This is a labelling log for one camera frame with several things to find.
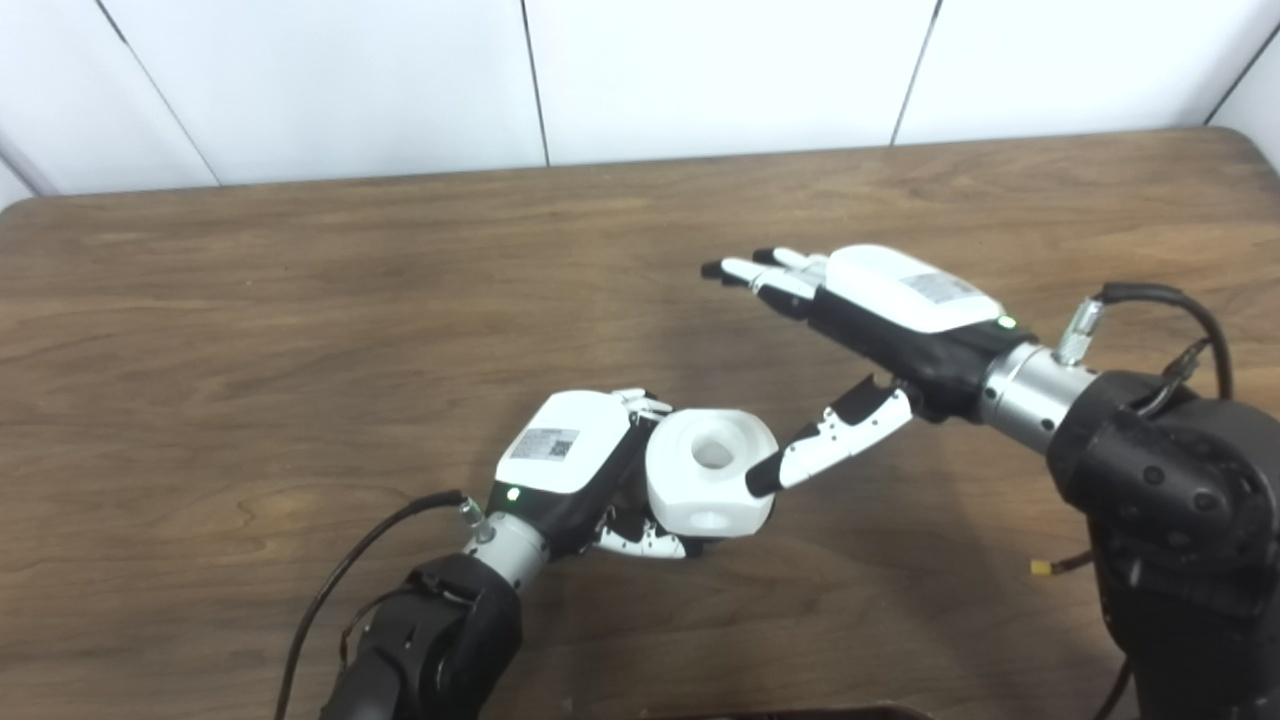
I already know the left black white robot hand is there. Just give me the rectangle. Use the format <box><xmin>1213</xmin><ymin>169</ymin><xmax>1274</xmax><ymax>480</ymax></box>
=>
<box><xmin>487</xmin><ymin>388</ymin><xmax>701</xmax><ymax>561</ymax></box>

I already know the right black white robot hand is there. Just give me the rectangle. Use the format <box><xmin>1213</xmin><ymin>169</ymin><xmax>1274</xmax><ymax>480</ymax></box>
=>
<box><xmin>700</xmin><ymin>244</ymin><xmax>1021</xmax><ymax>499</ymax></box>

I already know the round white piece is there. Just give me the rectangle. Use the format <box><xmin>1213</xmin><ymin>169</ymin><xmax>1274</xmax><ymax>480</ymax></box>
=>
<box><xmin>645</xmin><ymin>408</ymin><xmax>780</xmax><ymax>539</ymax></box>

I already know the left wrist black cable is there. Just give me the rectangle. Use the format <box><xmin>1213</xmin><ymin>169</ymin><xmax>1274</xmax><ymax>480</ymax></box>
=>
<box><xmin>273</xmin><ymin>489</ymin><xmax>486</xmax><ymax>720</ymax></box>

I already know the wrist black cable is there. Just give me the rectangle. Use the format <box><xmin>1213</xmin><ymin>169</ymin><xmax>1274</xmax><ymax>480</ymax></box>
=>
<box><xmin>1055</xmin><ymin>282</ymin><xmax>1234</xmax><ymax>401</ymax></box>
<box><xmin>273</xmin><ymin>489</ymin><xmax>486</xmax><ymax>720</ymax></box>

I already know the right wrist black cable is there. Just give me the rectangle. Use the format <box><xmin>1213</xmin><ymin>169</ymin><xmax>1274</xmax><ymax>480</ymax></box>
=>
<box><xmin>1055</xmin><ymin>282</ymin><xmax>1234</xmax><ymax>401</ymax></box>

